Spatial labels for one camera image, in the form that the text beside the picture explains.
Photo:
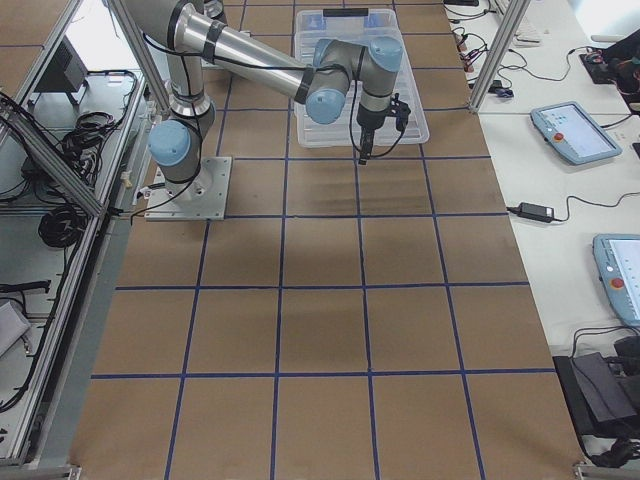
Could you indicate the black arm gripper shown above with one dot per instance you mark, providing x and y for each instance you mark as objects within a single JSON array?
[{"x": 369, "y": 120}]

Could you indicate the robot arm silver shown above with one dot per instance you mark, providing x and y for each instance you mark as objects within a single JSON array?
[{"x": 189, "y": 38}]

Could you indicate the clear plastic storage box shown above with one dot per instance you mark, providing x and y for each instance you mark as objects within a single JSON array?
[{"x": 311, "y": 26}]

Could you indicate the grey control box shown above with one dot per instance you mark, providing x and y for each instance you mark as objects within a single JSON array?
[{"x": 66, "y": 73}]

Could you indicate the black power adapter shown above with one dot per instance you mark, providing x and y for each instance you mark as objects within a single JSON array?
[{"x": 536, "y": 212}]

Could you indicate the teach pendant upper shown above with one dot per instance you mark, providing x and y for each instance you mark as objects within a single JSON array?
[{"x": 573, "y": 134}]

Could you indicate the teach pendant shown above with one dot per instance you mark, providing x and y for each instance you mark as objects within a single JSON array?
[
  {"x": 617, "y": 260},
  {"x": 573, "y": 134}
]

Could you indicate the teach pendant lower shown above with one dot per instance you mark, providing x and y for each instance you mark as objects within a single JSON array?
[{"x": 617, "y": 260}]

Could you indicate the black equipment lower right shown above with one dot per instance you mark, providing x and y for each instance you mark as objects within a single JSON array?
[{"x": 602, "y": 396}]

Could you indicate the black box latch handle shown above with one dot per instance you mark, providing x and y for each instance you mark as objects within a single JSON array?
[{"x": 345, "y": 12}]

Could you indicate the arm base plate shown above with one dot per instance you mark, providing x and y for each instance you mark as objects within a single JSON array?
[{"x": 205, "y": 199}]

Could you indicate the aluminium frame post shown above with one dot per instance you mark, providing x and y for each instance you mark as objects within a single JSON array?
[{"x": 515, "y": 12}]

